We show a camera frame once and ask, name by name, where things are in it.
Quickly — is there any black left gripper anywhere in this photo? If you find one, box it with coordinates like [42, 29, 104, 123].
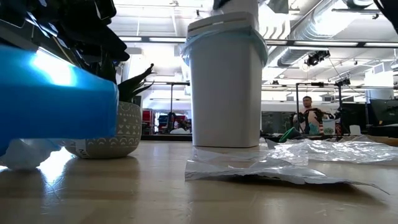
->
[27, 0, 131, 63]

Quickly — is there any blue spare trash bag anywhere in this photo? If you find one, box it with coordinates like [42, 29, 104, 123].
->
[0, 45, 119, 156]

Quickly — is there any succulent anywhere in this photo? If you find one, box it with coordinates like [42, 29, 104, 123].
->
[63, 52, 156, 159]

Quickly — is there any white plastic trash bin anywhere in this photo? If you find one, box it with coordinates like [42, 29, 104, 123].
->
[189, 30, 265, 149]

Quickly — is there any clear plastic bag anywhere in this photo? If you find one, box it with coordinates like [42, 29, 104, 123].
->
[185, 146, 389, 195]

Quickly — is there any clear plastic wrap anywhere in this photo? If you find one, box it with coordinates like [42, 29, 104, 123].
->
[267, 138, 398, 165]

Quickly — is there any large white plastic bag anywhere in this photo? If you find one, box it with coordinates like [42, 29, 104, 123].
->
[0, 138, 65, 170]

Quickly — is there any ceiling light bar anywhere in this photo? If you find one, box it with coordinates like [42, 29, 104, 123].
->
[118, 35, 187, 43]

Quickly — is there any red tool cart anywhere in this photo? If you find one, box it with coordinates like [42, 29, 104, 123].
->
[142, 108, 190, 134]

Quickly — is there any person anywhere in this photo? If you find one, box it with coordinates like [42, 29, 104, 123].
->
[294, 95, 323, 135]

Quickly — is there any white plastic bucket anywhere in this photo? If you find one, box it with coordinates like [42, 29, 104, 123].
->
[322, 119, 336, 135]

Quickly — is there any wide black monitor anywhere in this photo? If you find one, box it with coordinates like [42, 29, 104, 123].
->
[368, 98, 398, 127]

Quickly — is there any black ceiling camera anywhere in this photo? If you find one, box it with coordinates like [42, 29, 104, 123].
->
[304, 49, 331, 67]

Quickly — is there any black stand frame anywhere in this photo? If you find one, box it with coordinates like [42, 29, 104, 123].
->
[295, 82, 343, 134]

